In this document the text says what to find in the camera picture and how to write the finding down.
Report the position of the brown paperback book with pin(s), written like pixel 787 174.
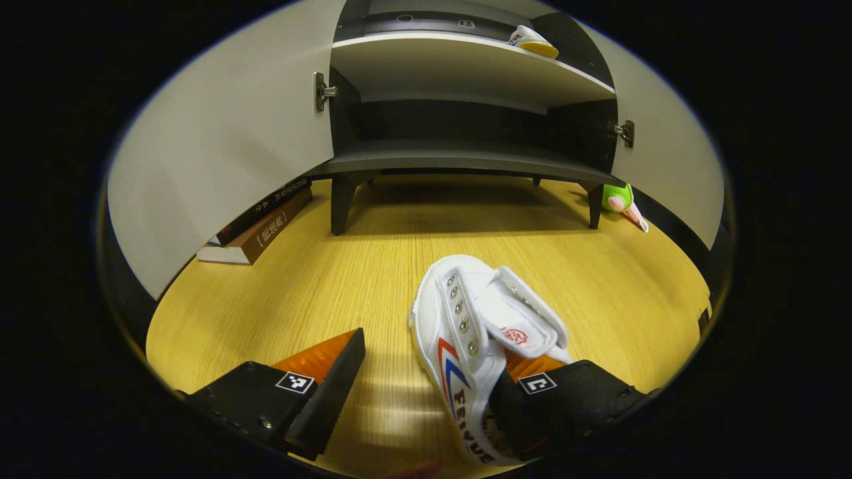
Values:
pixel 269 233

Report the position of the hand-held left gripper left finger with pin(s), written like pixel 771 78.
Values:
pixel 329 399

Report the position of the white canvas shoe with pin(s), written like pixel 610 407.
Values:
pixel 536 43
pixel 452 372

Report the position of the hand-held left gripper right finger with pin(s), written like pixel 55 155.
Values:
pixel 579 399

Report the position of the metal door hinge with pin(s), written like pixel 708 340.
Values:
pixel 322 91
pixel 624 133

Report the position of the white cabinet door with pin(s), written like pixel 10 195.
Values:
pixel 672 159
pixel 226 146

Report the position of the black backdrop cloth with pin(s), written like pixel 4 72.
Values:
pixel 130 313
pixel 695 249

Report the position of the green plush toy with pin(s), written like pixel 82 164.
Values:
pixel 616 196

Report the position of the white shoe cabinet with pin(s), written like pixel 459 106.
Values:
pixel 452 70

